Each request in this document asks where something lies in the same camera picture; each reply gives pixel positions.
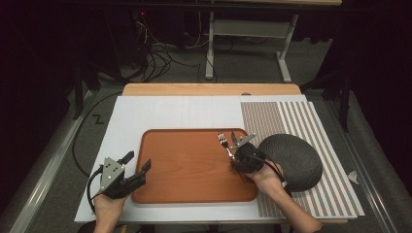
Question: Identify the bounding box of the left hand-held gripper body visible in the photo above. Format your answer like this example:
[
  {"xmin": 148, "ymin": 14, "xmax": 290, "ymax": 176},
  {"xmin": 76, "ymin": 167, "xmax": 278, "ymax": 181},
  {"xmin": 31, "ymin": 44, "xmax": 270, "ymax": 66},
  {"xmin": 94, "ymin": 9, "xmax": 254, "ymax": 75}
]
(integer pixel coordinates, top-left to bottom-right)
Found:
[{"xmin": 97, "ymin": 156, "xmax": 148, "ymax": 200}]

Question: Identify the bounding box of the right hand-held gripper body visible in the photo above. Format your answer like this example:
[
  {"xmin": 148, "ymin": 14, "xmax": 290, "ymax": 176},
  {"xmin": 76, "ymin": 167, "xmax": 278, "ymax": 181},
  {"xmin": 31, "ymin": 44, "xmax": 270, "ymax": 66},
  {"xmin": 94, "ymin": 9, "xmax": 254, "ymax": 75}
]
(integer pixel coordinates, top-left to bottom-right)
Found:
[{"xmin": 229, "ymin": 132, "xmax": 267, "ymax": 175}]

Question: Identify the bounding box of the wooden-handled fork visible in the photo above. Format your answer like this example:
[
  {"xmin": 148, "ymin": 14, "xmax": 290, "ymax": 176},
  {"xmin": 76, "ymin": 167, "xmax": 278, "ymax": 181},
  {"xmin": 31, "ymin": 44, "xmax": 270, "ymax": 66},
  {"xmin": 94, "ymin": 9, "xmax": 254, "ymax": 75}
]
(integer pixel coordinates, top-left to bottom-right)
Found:
[{"xmin": 217, "ymin": 130, "xmax": 236, "ymax": 160}]

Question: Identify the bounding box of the wooden tray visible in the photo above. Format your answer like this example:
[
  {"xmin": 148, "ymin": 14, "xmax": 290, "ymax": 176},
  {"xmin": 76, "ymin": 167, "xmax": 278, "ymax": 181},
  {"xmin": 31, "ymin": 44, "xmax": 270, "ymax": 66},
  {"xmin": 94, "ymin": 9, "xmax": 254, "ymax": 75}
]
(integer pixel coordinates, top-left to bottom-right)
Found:
[{"xmin": 130, "ymin": 127, "xmax": 260, "ymax": 205}]

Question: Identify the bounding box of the black textured plate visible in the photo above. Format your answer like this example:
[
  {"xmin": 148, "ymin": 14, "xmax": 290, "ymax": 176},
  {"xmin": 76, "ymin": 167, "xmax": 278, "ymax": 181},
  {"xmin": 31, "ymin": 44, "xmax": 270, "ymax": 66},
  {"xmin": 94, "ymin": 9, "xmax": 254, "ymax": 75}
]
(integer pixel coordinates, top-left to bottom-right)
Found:
[{"xmin": 257, "ymin": 133, "xmax": 324, "ymax": 193}]

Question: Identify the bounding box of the person's right hand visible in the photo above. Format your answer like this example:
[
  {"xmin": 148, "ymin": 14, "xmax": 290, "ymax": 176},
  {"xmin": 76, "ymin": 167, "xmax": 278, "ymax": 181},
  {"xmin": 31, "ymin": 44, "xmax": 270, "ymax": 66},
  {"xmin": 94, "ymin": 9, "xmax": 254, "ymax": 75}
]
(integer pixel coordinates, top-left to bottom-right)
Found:
[{"xmin": 245, "ymin": 162, "xmax": 289, "ymax": 196}]

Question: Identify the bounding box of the person's left hand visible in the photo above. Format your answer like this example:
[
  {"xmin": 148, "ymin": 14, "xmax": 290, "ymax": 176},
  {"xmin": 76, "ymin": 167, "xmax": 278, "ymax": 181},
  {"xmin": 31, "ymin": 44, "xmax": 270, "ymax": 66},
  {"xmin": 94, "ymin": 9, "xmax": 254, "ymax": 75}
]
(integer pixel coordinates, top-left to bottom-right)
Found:
[{"xmin": 92, "ymin": 190, "xmax": 128, "ymax": 222}]

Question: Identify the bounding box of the white board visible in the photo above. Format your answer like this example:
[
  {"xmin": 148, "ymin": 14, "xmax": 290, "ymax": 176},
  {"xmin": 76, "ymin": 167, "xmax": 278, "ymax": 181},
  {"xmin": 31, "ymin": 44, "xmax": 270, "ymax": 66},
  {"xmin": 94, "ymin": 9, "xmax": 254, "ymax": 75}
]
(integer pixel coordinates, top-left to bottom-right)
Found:
[{"xmin": 74, "ymin": 94, "xmax": 365, "ymax": 224}]

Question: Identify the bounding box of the striped placemat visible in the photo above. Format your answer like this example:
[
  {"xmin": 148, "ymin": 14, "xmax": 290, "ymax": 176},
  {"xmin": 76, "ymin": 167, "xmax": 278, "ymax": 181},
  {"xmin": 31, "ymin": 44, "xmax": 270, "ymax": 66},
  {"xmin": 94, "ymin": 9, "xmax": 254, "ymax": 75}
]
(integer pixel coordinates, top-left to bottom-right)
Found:
[{"xmin": 240, "ymin": 100, "xmax": 366, "ymax": 218}]

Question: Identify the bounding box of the black stand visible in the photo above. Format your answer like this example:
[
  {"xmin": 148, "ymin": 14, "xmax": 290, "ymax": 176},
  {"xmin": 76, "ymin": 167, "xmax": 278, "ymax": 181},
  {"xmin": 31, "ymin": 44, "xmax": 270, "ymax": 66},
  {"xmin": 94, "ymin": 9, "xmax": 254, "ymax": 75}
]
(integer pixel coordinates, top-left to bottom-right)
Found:
[
  {"xmin": 71, "ymin": 59, "xmax": 102, "ymax": 121},
  {"xmin": 300, "ymin": 69, "xmax": 354, "ymax": 133}
]

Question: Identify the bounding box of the white paper scrap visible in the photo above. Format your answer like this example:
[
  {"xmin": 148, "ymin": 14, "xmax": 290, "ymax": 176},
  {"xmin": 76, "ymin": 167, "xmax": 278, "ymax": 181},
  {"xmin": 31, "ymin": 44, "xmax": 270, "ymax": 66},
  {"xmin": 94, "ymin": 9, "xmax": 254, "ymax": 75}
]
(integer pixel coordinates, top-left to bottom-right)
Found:
[{"xmin": 347, "ymin": 170, "xmax": 360, "ymax": 185}]

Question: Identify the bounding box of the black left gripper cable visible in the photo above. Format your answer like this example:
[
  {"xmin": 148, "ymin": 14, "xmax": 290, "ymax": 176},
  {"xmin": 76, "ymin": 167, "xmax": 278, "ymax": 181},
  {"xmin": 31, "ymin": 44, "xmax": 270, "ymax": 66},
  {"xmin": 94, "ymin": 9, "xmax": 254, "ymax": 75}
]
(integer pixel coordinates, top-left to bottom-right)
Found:
[{"xmin": 86, "ymin": 165, "xmax": 105, "ymax": 216}]

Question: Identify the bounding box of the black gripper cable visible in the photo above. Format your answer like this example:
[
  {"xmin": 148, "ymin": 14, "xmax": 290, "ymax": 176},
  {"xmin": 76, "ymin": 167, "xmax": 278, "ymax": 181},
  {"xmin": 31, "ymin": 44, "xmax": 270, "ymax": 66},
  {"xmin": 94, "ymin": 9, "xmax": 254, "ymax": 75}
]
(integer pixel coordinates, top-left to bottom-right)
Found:
[
  {"xmin": 86, "ymin": 165, "xmax": 105, "ymax": 216},
  {"xmin": 251, "ymin": 154, "xmax": 290, "ymax": 192}
]

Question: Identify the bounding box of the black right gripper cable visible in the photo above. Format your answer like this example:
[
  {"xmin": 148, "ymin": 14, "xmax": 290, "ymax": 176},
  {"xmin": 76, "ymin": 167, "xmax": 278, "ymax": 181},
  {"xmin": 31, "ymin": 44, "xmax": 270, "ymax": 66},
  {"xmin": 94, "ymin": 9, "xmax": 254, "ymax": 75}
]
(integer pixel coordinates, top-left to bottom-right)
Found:
[{"xmin": 251, "ymin": 154, "xmax": 290, "ymax": 192}]

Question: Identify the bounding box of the long black floor cable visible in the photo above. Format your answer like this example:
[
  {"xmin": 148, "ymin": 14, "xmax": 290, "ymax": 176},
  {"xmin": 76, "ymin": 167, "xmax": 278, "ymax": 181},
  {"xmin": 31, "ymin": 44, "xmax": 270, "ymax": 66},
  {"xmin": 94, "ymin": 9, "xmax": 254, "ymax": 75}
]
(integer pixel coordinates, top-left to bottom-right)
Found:
[{"xmin": 71, "ymin": 91, "xmax": 123, "ymax": 179}]

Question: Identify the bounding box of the aluminium floor rail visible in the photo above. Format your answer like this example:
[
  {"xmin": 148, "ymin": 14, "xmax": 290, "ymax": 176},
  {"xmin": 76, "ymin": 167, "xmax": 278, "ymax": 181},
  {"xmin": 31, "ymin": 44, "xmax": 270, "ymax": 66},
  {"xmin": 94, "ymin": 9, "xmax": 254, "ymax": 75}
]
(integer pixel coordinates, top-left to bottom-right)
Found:
[{"xmin": 0, "ymin": 89, "xmax": 94, "ymax": 233}]

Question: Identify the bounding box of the bundle of cables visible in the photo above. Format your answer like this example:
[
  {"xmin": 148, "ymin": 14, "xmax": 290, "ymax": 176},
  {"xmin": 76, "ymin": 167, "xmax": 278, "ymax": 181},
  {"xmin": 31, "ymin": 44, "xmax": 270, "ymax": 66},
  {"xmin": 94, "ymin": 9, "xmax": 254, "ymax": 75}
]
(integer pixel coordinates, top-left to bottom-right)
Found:
[{"xmin": 129, "ymin": 18, "xmax": 203, "ymax": 83}]

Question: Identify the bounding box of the white metal desk frame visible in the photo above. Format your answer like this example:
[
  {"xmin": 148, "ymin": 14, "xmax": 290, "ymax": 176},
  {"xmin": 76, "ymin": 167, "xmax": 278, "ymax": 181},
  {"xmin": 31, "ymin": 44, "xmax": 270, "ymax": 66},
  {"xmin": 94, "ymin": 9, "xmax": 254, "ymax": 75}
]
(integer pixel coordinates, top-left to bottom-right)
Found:
[{"xmin": 204, "ymin": 13, "xmax": 300, "ymax": 83}]

